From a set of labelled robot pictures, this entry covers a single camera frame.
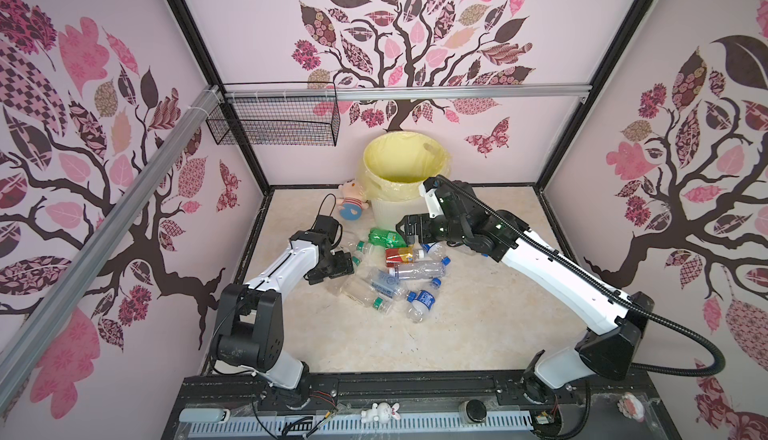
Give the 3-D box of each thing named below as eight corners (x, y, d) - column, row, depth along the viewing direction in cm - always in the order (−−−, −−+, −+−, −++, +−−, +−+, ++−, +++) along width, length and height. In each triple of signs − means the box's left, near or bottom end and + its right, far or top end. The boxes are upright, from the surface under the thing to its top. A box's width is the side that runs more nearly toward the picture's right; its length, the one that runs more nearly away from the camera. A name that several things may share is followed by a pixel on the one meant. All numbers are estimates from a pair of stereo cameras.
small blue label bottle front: (407, 323, 86) (408, 318, 82) (406, 296, 91) (407, 290, 88) (435, 323, 86) (437, 318, 82) (432, 296, 91) (434, 290, 88)
